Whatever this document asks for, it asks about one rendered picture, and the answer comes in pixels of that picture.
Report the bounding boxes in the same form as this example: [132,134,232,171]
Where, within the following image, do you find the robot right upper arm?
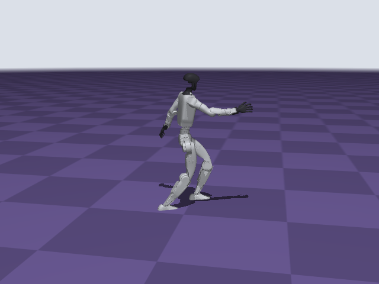
[187,98,216,117]

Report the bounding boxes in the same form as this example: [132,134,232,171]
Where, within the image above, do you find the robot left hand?
[159,125,168,138]

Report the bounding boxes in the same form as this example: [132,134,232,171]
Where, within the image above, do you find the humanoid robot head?
[182,73,200,95]

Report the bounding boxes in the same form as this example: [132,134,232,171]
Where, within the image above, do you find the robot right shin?
[164,176,191,207]

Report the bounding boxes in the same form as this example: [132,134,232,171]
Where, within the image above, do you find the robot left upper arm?
[169,92,181,116]

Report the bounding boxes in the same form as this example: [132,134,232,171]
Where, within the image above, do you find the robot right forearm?
[210,107,237,116]

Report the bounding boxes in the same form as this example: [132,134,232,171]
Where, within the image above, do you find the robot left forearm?
[164,111,174,128]

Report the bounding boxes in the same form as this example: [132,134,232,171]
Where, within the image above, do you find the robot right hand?
[232,102,253,115]

